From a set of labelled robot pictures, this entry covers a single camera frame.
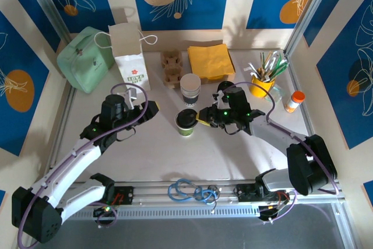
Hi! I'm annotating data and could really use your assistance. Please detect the mint green lunch bag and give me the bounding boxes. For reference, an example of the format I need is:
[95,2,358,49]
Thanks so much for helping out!
[57,26,115,94]

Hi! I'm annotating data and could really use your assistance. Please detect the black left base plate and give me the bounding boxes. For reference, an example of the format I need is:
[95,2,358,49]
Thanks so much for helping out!
[80,186,135,206]

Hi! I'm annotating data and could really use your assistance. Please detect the stacked cardboard cup carriers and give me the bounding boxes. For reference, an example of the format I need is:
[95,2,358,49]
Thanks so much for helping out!
[161,52,184,89]

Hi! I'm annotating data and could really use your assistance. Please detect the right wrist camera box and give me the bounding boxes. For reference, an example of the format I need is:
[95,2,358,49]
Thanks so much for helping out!
[212,89,230,109]

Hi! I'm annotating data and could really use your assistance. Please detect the orange capped white bottle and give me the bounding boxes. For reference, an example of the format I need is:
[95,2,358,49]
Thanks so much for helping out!
[284,90,306,113]

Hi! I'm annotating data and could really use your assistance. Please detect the small black controller board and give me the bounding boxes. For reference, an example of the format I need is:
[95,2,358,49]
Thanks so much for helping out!
[258,204,285,224]
[93,205,118,226]

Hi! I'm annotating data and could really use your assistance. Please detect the coiled blue cable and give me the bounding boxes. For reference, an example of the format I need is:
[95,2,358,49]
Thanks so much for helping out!
[167,178,218,205]

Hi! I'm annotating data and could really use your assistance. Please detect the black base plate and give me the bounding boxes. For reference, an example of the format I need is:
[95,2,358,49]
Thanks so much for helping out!
[235,184,291,203]
[80,186,135,206]

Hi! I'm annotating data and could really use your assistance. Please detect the yellow mug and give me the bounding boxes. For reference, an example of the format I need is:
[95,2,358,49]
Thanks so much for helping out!
[251,74,276,98]

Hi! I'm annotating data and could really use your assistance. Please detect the stack of paper cups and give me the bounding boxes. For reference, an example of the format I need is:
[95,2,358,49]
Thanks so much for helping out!
[180,73,202,107]

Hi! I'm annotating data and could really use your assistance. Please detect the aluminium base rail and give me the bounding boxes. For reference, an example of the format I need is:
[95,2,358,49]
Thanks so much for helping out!
[24,179,348,211]

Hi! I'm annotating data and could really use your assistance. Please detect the white paper carry bag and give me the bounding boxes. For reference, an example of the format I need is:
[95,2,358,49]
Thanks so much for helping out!
[93,21,158,94]

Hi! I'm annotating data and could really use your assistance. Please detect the slotted grey cable duct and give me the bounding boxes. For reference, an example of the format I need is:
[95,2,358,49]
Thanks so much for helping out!
[36,206,336,221]

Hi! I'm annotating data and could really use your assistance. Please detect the clear plastic sachet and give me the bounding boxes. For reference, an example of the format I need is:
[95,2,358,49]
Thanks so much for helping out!
[263,84,283,104]

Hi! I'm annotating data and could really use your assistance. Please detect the cardboard cup carrier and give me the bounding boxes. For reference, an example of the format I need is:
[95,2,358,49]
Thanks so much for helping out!
[160,50,184,86]

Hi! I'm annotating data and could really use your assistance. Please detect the stack of yellow napkins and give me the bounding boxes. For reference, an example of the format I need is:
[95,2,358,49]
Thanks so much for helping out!
[188,43,237,82]

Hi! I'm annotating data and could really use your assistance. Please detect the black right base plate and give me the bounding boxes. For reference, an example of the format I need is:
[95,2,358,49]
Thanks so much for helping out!
[235,184,291,203]

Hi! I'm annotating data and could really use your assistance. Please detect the aluminium frame post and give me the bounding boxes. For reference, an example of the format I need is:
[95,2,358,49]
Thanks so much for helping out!
[22,0,71,36]
[284,0,336,57]

